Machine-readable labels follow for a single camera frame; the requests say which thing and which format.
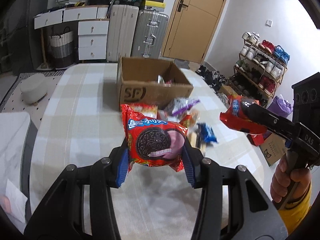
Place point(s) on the beige hard suitcase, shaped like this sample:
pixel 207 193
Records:
pixel 121 30

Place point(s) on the wooden shoe rack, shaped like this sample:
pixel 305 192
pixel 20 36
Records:
pixel 260 68

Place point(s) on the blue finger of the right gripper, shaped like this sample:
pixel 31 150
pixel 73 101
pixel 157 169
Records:
pixel 258 120

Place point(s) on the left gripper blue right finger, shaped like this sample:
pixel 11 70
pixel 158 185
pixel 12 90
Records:
pixel 188 164

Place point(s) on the white noodle snack bag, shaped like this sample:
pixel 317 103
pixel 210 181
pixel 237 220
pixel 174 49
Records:
pixel 147 110

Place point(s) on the small red Oreo pack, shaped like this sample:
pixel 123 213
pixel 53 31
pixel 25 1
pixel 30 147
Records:
pixel 236 119

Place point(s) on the person's right hand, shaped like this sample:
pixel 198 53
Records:
pixel 281 181

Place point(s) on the checked beige tablecloth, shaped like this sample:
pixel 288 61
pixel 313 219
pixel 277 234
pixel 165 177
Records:
pixel 82 124

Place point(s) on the purple foil snack packet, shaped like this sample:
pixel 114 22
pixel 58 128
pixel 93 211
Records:
pixel 161 81

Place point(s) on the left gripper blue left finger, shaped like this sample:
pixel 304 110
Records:
pixel 123 166

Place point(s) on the purple white snack bag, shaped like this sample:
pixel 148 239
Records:
pixel 177 106

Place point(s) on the brown cardboard SF box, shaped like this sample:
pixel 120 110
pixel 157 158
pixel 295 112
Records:
pixel 137 81

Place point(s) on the wall light switch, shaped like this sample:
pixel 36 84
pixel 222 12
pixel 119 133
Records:
pixel 269 23

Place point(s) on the grey round footstool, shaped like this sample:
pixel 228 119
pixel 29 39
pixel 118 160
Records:
pixel 34 88

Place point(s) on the small cardboard box on floor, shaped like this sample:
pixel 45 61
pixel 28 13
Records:
pixel 272 147

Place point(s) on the silver aluminium suitcase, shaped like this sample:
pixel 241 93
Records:
pixel 149 34

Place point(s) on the blue Oreo pack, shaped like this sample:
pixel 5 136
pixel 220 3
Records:
pixel 207 133

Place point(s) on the large red Oreo pack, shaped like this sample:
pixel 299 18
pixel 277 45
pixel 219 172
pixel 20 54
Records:
pixel 153 142

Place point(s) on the woven laundry basket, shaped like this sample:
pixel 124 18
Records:
pixel 62 47

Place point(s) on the white drawer desk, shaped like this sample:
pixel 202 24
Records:
pixel 92 24

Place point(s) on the purple plastic bag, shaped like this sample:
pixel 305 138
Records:
pixel 280 107

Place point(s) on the clear bread loaf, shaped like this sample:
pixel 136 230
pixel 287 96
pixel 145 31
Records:
pixel 194 132

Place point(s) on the wooden door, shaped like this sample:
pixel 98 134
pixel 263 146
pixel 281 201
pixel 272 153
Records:
pixel 192 25

